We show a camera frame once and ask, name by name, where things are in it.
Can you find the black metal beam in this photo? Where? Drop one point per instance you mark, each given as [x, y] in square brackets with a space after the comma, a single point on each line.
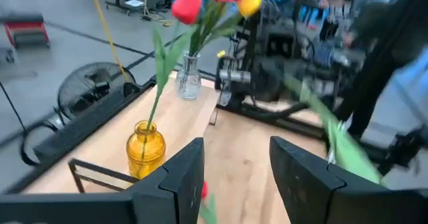
[384, 67]

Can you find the clear glass vase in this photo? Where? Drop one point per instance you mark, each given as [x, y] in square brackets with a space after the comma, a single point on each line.
[189, 83]

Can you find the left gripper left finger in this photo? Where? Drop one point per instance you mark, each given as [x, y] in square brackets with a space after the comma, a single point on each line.
[180, 190]

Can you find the black floor fan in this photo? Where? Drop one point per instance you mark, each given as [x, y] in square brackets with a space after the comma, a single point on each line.
[87, 83]

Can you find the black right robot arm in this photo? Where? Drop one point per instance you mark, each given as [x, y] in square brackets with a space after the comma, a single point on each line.
[267, 77]

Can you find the red and black cart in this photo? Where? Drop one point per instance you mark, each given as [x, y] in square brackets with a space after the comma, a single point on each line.
[26, 26]

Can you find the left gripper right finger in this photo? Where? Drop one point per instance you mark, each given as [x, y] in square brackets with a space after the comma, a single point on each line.
[301, 184]

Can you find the blue artificial flower bunch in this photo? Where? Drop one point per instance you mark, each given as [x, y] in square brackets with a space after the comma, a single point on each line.
[351, 150]

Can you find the red artificial tulip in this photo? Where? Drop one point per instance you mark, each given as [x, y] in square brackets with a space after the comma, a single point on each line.
[204, 189]
[186, 6]

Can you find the amber glass vase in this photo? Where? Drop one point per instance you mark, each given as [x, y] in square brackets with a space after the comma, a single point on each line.
[147, 150]

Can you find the yellow artificial tulip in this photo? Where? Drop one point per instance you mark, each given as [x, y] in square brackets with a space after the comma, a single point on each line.
[249, 4]

